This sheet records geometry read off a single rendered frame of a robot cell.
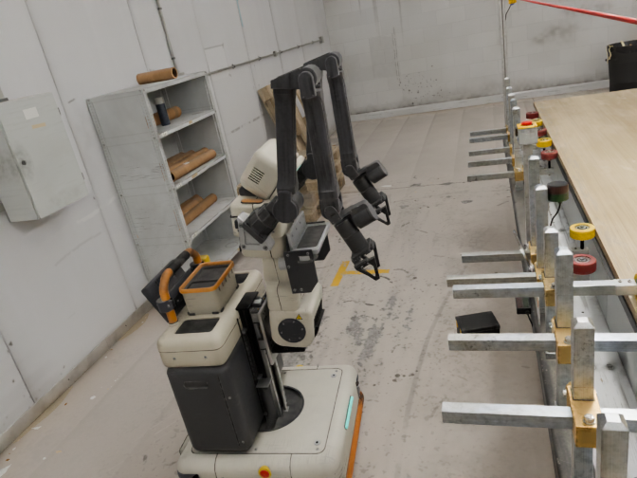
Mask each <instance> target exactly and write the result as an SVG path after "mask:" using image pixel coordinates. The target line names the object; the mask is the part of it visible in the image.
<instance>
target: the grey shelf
mask: <svg viewBox="0 0 637 478"><path fill-rule="evenodd" d="M203 76H204V78H203ZM204 80H205V81H204ZM205 84H206V85H205ZM206 88H207V89H206ZM165 89H166V90H165ZM163 90H164V91H163ZM207 91H208V93H207ZM166 92H167V94H166ZM164 93H165V94H164ZM208 95H209V96H208ZM167 96H168V97H167ZM160 97H162V98H163V101H164V103H165V106H166V109H168V108H171V107H174V106H178V107H179V108H180V109H181V112H182V114H181V116H180V117H178V118H176V119H172V120H170V123H171V124H169V125H166V126H161V124H159V125H157V126H156V124H155V119H154V115H153V113H156V112H157V110H156V106H155V98H160ZM165 98H166V99H165ZM168 99H169V100H168ZM86 101H87V104H88V107H89V110H90V113H91V116H92V119H93V121H94V124H95V127H96V129H97V132H98V135H99V138H100V143H101V146H102V149H103V152H104V154H105V157H106V159H107V162H108V165H109V168H110V171H111V174H112V177H113V179H114V182H115V185H116V188H117V191H118V195H119V198H120V201H121V204H122V207H123V209H124V212H125V215H126V218H127V221H128V224H129V226H130V229H131V232H132V234H133V237H134V240H135V243H136V248H137V251H138V254H139V256H140V259H141V262H142V264H143V267H144V270H145V273H146V276H147V279H148V282H150V281H151V280H152V279H153V277H154V276H155V275H156V274H157V273H158V272H159V271H160V270H161V269H162V268H163V267H164V266H165V265H167V264H168V263H169V262H170V261H171V260H172V259H175V258H176V257H177V256H178V255H179V254H180V253H181V252H182V251H184V250H185V249H186V248H193V249H195V250H196V251H198V253H199V254H200V255H208V256H209V259H210V261H211V262H218V261H228V260H231V259H232V258H233V257H234V256H235V255H236V253H237V252H238V251H239V250H240V249H239V246H240V238H239V237H236V236H234V234H233V227H232V219H231V218H230V216H231V211H230V204H231V203H232V202H233V201H234V199H235V198H236V197H237V196H238V194H237V190H236V186H235V182H234V179H233V175H232V171H231V168H230V164H229V160H228V153H227V149H226V145H225V142H224V138H223V134H222V130H221V126H220V122H219V120H218V116H217V112H216V108H215V104H214V100H213V96H212V93H211V89H210V85H209V78H208V74H207V71H201V72H196V73H191V74H186V75H181V76H177V78H176V79H172V80H167V81H162V82H156V83H146V84H142V85H140V84H139V85H136V86H132V87H128V88H125V89H121V90H118V91H115V92H111V93H107V94H104V95H100V96H97V97H94V98H90V99H86ZM209 103H210V104H209ZM170 106H171V107H170ZM210 107H211V108H210ZM212 114H213V115H212ZM145 117H146V119H145ZM213 117H214V118H213ZM146 120H147V121H146ZM214 121H215V122H214ZM147 123H148V125H147ZM215 124H216V126H215ZM150 125H151V126H150ZM148 126H149V128H148ZM216 128H217V130H216ZM218 128H219V129H218ZM177 132H178V134H177ZM217 132H218V134H217ZM218 136H219V137H218ZM179 139H180V140H179ZM219 139H220V141H219ZM180 142H181V143H180ZM178 143H179V144H178ZM220 143H221V144H220ZM174 145H175V146H174ZM181 145H182V147H181ZM179 146H180V147H179ZM221 146H222V148H221ZM204 147H206V148H208V149H213V150H214V151H215V152H216V157H215V158H213V159H212V160H210V161H208V162H207V163H205V164H203V165H201V166H200V167H198V168H196V169H195V170H193V171H191V172H190V173H188V174H186V175H184V176H182V177H180V178H179V179H177V180H175V182H173V179H172V176H171V172H170V169H169V166H168V162H167V159H168V158H170V157H172V156H174V155H176V154H178V153H180V152H184V153H187V152H188V151H190V150H194V152H196V151H198V150H200V149H202V148H204ZM182 149H183V150H182ZM222 150H223V152H222ZM225 162H226V163H225ZM159 164H160V165H159ZM162 164H163V165H162ZM226 165H227V167H226ZM160 167H161V168H160ZM163 167H164V168H163ZM161 170H162V172H161ZM162 173H163V174H162ZM163 176H164V177H163ZM164 179H165V180H164ZM229 180H230V181H229ZM230 183H231V185H230ZM192 185H193V186H192ZM231 187H232V189H231ZM232 191H233V192H232ZM194 192H195V193H194ZM211 193H214V194H216V196H217V201H216V202H214V203H213V204H212V205H211V206H210V207H208V208H207V209H206V210H205V211H203V212H202V213H201V214H200V215H199V216H197V217H196V218H195V219H194V220H193V221H191V222H190V223H189V224H188V225H187V226H186V223H185V219H184V216H183V213H182V210H181V207H180V205H181V204H182V203H184V202H185V201H187V200H188V199H190V197H193V196H194V195H195V194H198V195H199V196H201V197H202V198H203V199H205V198H206V197H207V196H208V195H210V194H211ZM233 195H234V196H233ZM175 217H176V218H175ZM178 217H179V218H178ZM176 219H177V221H176ZM179 220H180V221H179ZM177 223H178V224H177ZM178 226H179V227H178ZM181 228H182V229H181ZM179 229H180V230H179ZM206 232H207V233H206ZM200 233H201V234H200ZM205 235H206V236H205ZM208 238H209V240H208ZM206 239H207V240H206Z"/></svg>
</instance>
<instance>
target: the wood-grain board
mask: <svg viewBox="0 0 637 478"><path fill-rule="evenodd" d="M534 107H535V109H536V111H537V112H538V117H539V119H540V120H542V125H543V127H544V128H546V129H547V135H548V138H551V139H552V145H553V147H554V149H555V150H557V157H558V159H559V161H560V163H561V165H562V167H563V169H564V171H565V173H566V176H567V177H568V179H569V181H570V183H571V185H572V187H573V190H574V193H575V195H576V197H577V199H578V201H579V203H580V205H581V207H582V209H583V211H584V213H585V215H586V217H587V219H588V221H589V223H590V224H592V225H594V226H595V237H596V239H597V241H598V243H599V245H600V247H601V249H602V251H603V253H604V255H605V257H606V259H607V261H608V263H609V265H610V269H611V271H612V273H613V275H614V277H615V279H616V280H617V279H634V275H635V274H636V273H637V88H634V89H627V90H620V91H612V92H606V93H598V94H591V95H584V96H577V97H569V98H562V99H555V100H547V101H534ZM624 297H625V299H626V301H627V303H628V306H629V309H630V311H631V313H632V315H633V317H634V319H635V321H636V322H637V301H636V298H635V295H624Z"/></svg>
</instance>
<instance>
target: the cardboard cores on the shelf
mask: <svg viewBox="0 0 637 478"><path fill-rule="evenodd" d="M167 113H168V116H169V120H173V119H176V118H178V117H180V116H181V114H182V112H181V109H180V108H179V107H178V106H174V107H171V108H168V109H167ZM153 115H154V119H155V124H156V126H157V125H159V124H161V122H160V119H159V116H158V113H157V112H156V113H153ZM215 157H216V152H215V151H214V150H213V149H208V148H206V147H204V148H202V149H200V150H198V151H196V152H194V150H190V151H188V152H187V153H183V152H180V153H178V154H176V155H174V156H172V157H170V158H168V159H167V162H168V166H169V169H170V172H171V176H172V179H173V182H175V180H177V179H179V178H180V177H182V176H184V175H186V174H188V173H190V172H191V171H193V170H195V169H196V168H198V167H200V166H201V165H203V164H205V163H207V162H208V161H210V160H212V159H213V158H215ZM216 201H217V196H216V194H214V193H211V194H210V195H208V196H207V197H206V198H205V199H203V198H202V197H201V196H199V195H198V194H195V195H194V196H193V197H191V198H190V199H188V200H187V201H185V202H184V203H182V204H181V205H180V207H181V210H182V213H183V216H184V219H185V223H186V226H187V225H188V224H189V223H190V222H191V221H193V220H194V219H195V218H196V217H197V216H199V215H200V214H201V213H202V212H203V211H205V210H206V209H207V208H208V207H210V206H211V205H212V204H213V203H214V202H216Z"/></svg>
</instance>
